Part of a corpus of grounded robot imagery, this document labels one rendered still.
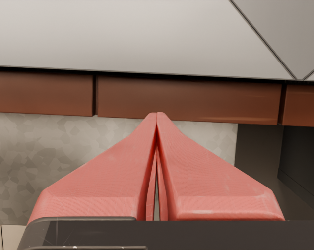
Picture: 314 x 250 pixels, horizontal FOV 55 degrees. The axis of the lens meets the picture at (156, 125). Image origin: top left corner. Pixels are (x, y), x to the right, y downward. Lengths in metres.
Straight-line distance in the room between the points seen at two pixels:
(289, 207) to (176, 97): 1.09
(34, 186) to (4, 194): 0.05
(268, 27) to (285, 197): 1.09
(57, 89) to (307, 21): 0.22
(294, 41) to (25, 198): 0.42
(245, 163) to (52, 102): 0.99
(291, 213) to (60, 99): 1.16
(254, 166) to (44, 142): 0.90
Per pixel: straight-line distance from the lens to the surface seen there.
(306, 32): 0.28
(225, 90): 0.30
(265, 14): 0.27
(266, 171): 1.25
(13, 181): 0.51
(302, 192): 1.09
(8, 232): 1.06
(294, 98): 0.32
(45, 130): 0.47
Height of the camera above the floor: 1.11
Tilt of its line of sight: 80 degrees down
